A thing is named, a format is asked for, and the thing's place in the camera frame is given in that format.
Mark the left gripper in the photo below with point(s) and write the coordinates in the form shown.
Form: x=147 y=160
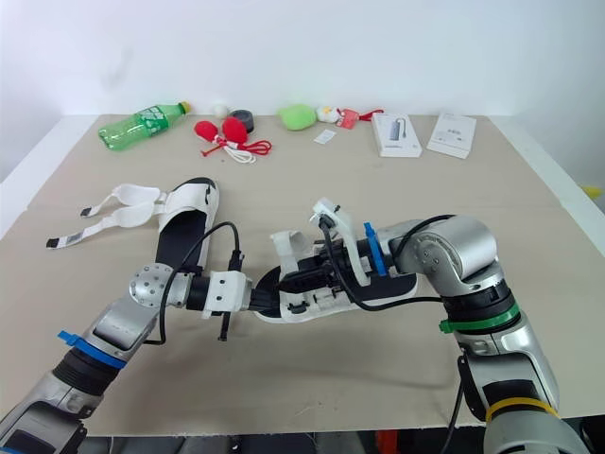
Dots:
x=257 y=301

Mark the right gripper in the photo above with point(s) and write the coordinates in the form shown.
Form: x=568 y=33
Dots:
x=326 y=274

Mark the white sandal with black insole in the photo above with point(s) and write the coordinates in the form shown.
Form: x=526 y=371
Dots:
x=182 y=232
x=378 y=288

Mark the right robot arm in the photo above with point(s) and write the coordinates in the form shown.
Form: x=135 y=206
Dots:
x=472 y=255

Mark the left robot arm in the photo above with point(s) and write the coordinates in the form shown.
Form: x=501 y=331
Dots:
x=113 y=326

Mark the small white packet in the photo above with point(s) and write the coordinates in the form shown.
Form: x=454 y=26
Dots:
x=324 y=137

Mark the robot body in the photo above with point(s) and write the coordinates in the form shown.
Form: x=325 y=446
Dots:
x=283 y=442

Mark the white box with grey picture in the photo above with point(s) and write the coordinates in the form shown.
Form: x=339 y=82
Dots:
x=396 y=134

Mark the green plush toy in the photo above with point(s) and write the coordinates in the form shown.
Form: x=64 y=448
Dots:
x=297 y=116

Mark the black roll of tape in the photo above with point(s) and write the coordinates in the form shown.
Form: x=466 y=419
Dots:
x=243 y=119

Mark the white flat printed box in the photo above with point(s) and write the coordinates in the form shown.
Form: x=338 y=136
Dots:
x=451 y=134

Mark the small white ball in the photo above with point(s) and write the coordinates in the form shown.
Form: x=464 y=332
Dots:
x=219 y=109

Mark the green plastic drink bottle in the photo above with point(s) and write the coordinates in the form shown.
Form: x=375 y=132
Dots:
x=137 y=125

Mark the yellow object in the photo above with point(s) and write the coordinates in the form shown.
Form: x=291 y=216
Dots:
x=595 y=195

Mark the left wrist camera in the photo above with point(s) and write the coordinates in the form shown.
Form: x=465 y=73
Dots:
x=227 y=291

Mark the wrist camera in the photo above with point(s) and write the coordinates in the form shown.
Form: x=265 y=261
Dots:
x=347 y=232
x=227 y=291

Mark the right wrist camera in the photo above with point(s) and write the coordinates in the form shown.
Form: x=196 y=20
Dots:
x=347 y=232

